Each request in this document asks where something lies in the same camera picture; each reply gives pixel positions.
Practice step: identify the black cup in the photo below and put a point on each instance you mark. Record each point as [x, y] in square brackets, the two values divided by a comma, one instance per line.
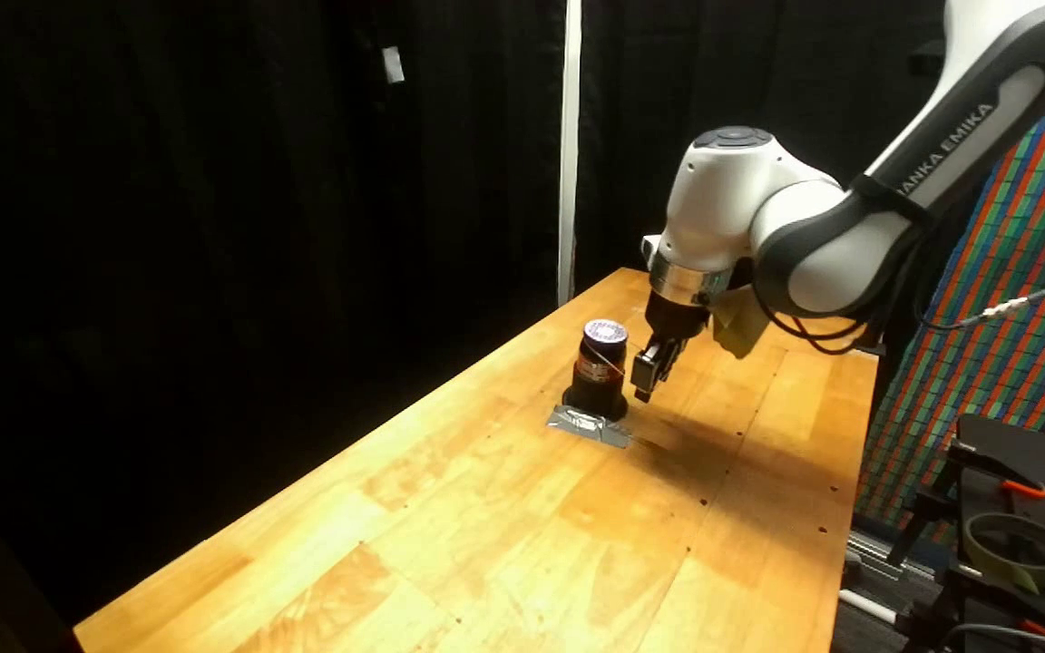
[597, 390]

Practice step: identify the colourful patterned panel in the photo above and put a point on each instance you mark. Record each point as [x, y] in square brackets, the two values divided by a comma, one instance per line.
[1012, 345]

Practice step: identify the green tape roll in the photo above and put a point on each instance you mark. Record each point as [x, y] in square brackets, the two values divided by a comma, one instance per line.
[985, 558]

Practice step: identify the thin rubber band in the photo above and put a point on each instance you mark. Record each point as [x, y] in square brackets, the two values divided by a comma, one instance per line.
[609, 361]

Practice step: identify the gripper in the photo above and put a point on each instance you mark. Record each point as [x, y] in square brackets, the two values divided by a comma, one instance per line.
[675, 319]

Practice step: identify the silver tape piece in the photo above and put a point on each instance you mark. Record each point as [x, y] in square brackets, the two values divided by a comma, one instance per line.
[590, 424]

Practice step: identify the white rod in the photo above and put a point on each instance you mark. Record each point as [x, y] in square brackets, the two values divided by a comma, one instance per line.
[867, 606]

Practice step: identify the black curtain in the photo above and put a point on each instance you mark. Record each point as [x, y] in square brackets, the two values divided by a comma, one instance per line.
[214, 227]

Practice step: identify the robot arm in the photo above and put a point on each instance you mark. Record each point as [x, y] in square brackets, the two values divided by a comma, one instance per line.
[849, 227]

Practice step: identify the white pole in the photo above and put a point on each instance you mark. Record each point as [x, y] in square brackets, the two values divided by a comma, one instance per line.
[570, 136]

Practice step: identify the white tag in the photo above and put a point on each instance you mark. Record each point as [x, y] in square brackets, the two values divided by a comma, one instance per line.
[394, 65]

